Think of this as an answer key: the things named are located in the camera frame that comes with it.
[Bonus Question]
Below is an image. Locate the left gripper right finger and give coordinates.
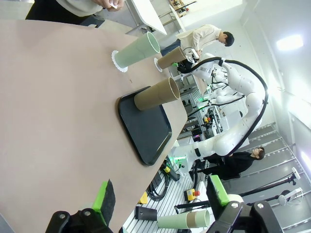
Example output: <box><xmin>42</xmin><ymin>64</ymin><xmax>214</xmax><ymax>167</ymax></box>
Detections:
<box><xmin>206</xmin><ymin>175</ymin><xmax>284</xmax><ymax>233</ymax></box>

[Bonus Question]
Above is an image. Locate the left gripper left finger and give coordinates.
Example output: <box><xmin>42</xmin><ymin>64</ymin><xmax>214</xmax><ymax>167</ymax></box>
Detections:
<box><xmin>46</xmin><ymin>179</ymin><xmax>120</xmax><ymax>233</ymax></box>

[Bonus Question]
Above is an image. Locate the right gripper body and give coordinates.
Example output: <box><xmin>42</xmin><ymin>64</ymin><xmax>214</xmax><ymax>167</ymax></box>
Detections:
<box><xmin>177</xmin><ymin>60</ymin><xmax>196</xmax><ymax>74</ymax></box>

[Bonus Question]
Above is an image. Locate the tan brown cup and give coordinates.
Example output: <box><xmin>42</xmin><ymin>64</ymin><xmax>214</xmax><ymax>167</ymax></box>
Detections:
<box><xmin>157</xmin><ymin>46</ymin><xmax>187</xmax><ymax>71</ymax></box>
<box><xmin>133</xmin><ymin>77</ymin><xmax>181</xmax><ymax>112</ymax></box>

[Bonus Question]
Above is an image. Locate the person's right hand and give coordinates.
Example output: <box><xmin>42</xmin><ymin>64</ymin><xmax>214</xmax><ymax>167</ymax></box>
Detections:
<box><xmin>93</xmin><ymin>0</ymin><xmax>125</xmax><ymax>12</ymax></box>

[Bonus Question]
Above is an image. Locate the yellow emergency stop button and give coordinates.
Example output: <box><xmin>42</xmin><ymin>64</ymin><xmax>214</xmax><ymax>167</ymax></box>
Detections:
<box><xmin>185</xmin><ymin>188</ymin><xmax>201</xmax><ymax>201</ymax></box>

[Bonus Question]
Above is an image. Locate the black folded tripod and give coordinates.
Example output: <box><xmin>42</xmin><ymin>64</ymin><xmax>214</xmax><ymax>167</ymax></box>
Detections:
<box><xmin>174</xmin><ymin>203</ymin><xmax>210</xmax><ymax>216</ymax></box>

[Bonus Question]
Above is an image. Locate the person in black clothes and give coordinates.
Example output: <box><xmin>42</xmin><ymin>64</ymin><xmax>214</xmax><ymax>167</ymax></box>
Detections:
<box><xmin>201</xmin><ymin>147</ymin><xmax>266</xmax><ymax>181</ymax></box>

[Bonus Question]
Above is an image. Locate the person in beige shirt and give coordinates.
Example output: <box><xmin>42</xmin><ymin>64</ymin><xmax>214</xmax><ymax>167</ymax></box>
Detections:
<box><xmin>160</xmin><ymin>24</ymin><xmax>235</xmax><ymax>57</ymax></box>

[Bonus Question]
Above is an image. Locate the black box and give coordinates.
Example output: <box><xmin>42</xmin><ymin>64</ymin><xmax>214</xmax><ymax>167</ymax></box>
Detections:
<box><xmin>135</xmin><ymin>205</ymin><xmax>158</xmax><ymax>221</ymax></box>

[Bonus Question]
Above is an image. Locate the aluminium slat cart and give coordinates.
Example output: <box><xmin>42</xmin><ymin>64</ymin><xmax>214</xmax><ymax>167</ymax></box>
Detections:
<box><xmin>122</xmin><ymin>167</ymin><xmax>209</xmax><ymax>233</ymax></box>

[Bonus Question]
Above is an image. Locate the black stand pole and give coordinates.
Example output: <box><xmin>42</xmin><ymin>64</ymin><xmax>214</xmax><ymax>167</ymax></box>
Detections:
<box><xmin>239</xmin><ymin>173</ymin><xmax>301</xmax><ymax>198</ymax></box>

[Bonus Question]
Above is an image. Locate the white device on stand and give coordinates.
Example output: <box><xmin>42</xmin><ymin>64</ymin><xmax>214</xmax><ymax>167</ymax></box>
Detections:
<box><xmin>277</xmin><ymin>188</ymin><xmax>304</xmax><ymax>205</ymax></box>

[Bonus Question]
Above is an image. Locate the black plastic tray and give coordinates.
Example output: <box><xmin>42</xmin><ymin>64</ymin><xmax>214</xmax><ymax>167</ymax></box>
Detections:
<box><xmin>118</xmin><ymin>85</ymin><xmax>173</xmax><ymax>166</ymax></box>

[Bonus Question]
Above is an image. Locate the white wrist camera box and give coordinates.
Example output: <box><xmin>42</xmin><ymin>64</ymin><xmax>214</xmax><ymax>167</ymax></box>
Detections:
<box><xmin>185</xmin><ymin>48</ymin><xmax>201</xmax><ymax>61</ymax></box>

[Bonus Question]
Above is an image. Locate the black coiled cable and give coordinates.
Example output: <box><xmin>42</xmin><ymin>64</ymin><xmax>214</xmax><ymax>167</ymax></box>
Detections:
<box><xmin>147</xmin><ymin>173</ymin><xmax>169</xmax><ymax>202</ymax></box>

